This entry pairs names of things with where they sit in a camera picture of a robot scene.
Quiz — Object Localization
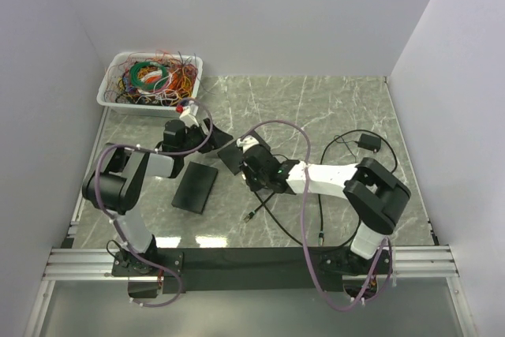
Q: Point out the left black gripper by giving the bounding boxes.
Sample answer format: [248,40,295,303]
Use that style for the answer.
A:
[180,118,233,156]

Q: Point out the black network switch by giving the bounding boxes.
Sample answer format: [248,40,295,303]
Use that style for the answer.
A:
[217,131,271,175]
[171,162,219,215]

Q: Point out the thick black ethernet cable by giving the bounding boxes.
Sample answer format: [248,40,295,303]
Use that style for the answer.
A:
[242,190,360,249]

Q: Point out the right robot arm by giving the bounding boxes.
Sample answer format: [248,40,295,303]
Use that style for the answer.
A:
[237,137,411,273]

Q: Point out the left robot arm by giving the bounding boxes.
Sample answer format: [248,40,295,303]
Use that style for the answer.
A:
[81,118,233,275]

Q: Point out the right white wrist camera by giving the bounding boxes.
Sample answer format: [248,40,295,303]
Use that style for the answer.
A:
[236,135,259,153]

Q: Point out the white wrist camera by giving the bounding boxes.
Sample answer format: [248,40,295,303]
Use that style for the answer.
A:
[236,135,259,153]
[176,100,199,128]

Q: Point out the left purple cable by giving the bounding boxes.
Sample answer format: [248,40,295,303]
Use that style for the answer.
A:
[92,98,214,309]

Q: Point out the purple cable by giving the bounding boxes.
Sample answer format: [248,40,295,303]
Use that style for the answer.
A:
[236,120,395,313]
[92,98,214,309]

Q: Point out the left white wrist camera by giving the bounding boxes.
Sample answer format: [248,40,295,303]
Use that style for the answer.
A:
[176,100,199,128]

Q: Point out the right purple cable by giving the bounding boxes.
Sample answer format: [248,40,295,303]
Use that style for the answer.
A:
[236,120,395,313]

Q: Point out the bundle of coloured wires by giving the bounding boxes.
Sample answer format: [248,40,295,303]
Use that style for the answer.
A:
[103,50,199,107]

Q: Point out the white wire basket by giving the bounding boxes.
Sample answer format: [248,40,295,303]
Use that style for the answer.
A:
[96,51,204,117]

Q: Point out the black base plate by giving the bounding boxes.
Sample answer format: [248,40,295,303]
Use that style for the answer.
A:
[155,246,373,292]

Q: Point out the aluminium rail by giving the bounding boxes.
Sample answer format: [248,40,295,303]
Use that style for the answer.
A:
[43,246,459,282]

